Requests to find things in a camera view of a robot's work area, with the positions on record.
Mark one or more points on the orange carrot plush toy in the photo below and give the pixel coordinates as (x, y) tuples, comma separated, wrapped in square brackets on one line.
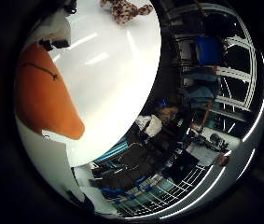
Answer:
[(44, 93)]

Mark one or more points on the spotted leopard plush toy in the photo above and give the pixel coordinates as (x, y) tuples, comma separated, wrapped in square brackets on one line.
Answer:
[(126, 10)]

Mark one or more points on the seated person with brown hair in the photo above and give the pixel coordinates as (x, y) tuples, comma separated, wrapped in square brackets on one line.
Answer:
[(161, 123)]

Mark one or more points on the blue chair by the shelves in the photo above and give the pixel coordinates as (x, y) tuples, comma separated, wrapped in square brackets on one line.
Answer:
[(209, 50)]

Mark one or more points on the blue jacket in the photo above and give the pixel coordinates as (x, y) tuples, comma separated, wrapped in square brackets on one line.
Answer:
[(200, 95)]

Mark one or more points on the black open laptop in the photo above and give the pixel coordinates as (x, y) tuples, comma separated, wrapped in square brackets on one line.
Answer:
[(181, 168)]

